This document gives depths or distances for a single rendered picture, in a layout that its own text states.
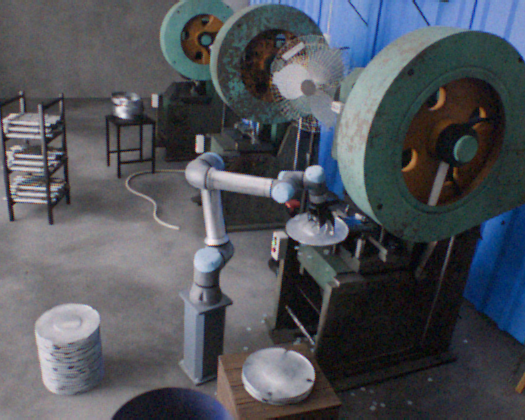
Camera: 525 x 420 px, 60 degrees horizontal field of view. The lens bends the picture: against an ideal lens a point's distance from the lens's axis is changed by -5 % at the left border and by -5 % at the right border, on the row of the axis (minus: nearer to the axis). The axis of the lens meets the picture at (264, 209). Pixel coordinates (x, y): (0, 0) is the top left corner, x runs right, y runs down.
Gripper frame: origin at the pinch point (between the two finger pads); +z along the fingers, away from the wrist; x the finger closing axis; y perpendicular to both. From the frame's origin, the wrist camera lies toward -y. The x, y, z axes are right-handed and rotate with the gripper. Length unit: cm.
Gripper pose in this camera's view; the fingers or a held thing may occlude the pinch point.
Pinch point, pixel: (326, 229)
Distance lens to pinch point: 220.9
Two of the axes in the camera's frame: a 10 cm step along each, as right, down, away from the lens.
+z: 1.8, 7.4, 6.5
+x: 7.4, 3.3, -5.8
